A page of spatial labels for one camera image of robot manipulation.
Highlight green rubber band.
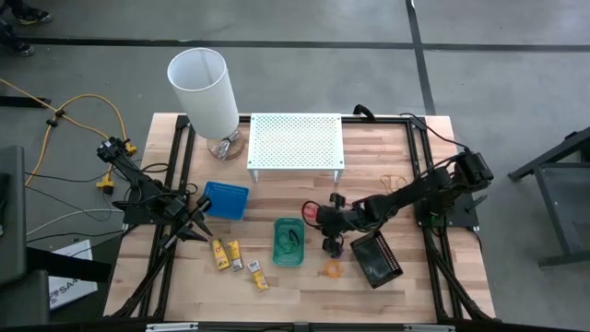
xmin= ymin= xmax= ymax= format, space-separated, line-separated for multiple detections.
xmin=276 ymin=235 xmax=297 ymax=255

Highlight yellow snack packets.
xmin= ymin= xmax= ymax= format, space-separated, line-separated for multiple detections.
xmin=246 ymin=259 xmax=270 ymax=293

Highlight yellow extension cable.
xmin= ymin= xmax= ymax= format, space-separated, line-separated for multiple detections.
xmin=0 ymin=77 xmax=139 ymax=191

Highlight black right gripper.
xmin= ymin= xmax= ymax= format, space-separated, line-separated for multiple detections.
xmin=316 ymin=192 xmax=366 ymax=258

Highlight white printed sign board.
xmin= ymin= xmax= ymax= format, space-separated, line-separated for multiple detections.
xmin=47 ymin=239 xmax=100 ymax=311

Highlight white floor cable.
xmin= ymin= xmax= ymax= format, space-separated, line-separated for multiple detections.
xmin=25 ymin=207 xmax=126 ymax=237

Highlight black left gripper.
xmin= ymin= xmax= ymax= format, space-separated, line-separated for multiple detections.
xmin=160 ymin=195 xmax=215 ymax=251

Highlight white perforated metal shelf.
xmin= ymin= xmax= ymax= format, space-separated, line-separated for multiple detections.
xmin=246 ymin=113 xmax=346 ymax=184

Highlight white cylindrical lamp shade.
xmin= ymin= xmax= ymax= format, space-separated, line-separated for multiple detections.
xmin=166 ymin=47 xmax=242 ymax=142

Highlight person's shoe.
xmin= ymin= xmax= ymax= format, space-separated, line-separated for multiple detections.
xmin=13 ymin=6 xmax=53 ymax=26
xmin=0 ymin=39 xmax=36 ymax=58

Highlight black power cable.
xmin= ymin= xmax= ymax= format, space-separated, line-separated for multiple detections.
xmin=398 ymin=112 xmax=472 ymax=152

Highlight wooden lamp base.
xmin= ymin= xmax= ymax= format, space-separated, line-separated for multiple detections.
xmin=206 ymin=129 xmax=247 ymax=162

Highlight silver metal bracket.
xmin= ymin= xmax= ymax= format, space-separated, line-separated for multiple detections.
xmin=146 ymin=322 xmax=200 ymax=332
xmin=404 ymin=323 xmax=457 ymax=332

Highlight teal plastic bin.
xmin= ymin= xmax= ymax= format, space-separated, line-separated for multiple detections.
xmin=271 ymin=217 xmax=307 ymax=268

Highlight black plastic basket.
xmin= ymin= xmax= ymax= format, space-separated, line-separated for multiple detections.
xmin=348 ymin=229 xmax=405 ymax=291

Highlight black aluminium table frame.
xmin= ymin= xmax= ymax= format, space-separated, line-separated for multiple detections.
xmin=109 ymin=113 xmax=498 ymax=324

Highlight black floor bar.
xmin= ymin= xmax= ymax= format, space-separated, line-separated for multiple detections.
xmin=0 ymin=94 xmax=53 ymax=110

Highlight blue plastic basket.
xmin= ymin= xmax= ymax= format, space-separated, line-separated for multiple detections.
xmin=202 ymin=180 xmax=251 ymax=221

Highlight orange rubber band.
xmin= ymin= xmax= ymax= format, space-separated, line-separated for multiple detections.
xmin=379 ymin=173 xmax=403 ymax=194

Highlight amber spiral wrist coil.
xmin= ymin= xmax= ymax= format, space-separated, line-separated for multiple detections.
xmin=324 ymin=258 xmax=346 ymax=279

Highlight dark metal stand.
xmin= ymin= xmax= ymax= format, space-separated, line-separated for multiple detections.
xmin=506 ymin=124 xmax=590 ymax=269

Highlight black equipment cabinet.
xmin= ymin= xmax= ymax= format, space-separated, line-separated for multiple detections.
xmin=0 ymin=145 xmax=114 ymax=329

